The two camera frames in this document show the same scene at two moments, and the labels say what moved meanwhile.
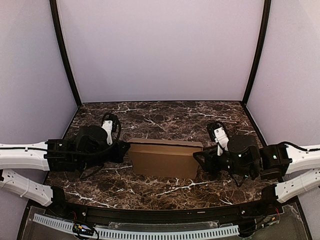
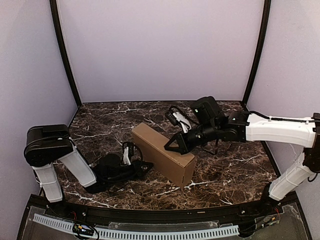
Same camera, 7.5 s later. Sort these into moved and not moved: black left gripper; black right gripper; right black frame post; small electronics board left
Moved: black left gripper; black right gripper
Not moved: small electronics board left; right black frame post
